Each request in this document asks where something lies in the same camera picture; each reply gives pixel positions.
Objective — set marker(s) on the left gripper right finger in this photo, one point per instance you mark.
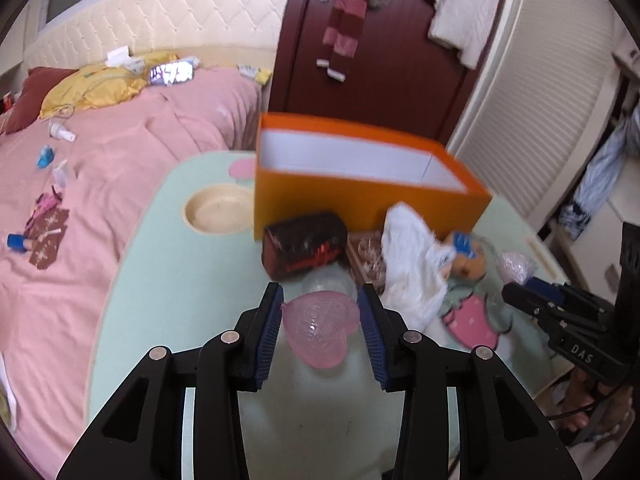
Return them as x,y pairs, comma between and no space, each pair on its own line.
502,432

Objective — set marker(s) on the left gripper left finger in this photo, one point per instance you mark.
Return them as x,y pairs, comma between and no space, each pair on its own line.
138,432

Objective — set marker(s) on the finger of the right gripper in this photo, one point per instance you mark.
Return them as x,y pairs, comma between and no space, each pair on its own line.
546,312
544,289

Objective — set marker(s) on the brown bear plush keychain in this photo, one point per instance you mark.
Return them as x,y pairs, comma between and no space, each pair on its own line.
470,262

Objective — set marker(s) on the white fluffy cloth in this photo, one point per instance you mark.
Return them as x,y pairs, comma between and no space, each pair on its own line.
417,267

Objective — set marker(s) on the brown playing card box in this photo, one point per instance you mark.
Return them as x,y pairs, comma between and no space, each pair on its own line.
364,254

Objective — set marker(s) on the pink heart shaped box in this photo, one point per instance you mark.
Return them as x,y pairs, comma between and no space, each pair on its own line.
317,326

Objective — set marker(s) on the dark red embossed box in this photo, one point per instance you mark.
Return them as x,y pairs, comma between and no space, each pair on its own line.
298,246

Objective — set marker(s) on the person right hand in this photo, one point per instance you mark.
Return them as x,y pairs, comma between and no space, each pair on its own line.
590,411

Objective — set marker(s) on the brown snowflake card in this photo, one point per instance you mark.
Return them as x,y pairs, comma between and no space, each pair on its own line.
46,234

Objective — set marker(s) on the blue cap small bottle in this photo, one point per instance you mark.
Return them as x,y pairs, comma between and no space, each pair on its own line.
18,243

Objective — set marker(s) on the pink hair clip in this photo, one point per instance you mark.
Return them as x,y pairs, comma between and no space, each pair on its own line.
47,201

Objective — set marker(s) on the dark red wooden door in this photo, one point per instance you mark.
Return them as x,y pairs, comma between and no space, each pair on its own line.
399,79

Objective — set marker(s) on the pink bed quilt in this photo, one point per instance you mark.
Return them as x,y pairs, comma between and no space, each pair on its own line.
121,154

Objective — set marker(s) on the orange cardboard box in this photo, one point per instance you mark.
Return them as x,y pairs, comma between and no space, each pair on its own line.
309,165

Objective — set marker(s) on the clear small bottle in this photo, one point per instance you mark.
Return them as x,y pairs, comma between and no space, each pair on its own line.
59,174

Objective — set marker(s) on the light blue small toy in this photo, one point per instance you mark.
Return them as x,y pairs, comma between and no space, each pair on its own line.
46,157

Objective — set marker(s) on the striped red scarf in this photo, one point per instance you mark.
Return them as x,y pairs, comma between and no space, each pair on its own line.
341,37

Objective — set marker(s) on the dark red pillow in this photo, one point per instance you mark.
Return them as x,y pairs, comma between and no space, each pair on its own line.
39,82

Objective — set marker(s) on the yellow pillow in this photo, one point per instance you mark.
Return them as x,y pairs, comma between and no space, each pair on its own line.
97,86

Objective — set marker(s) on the white charger plug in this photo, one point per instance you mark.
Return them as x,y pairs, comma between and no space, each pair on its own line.
121,57

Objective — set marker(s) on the cream tufted headboard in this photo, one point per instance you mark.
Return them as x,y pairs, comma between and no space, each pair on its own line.
235,32

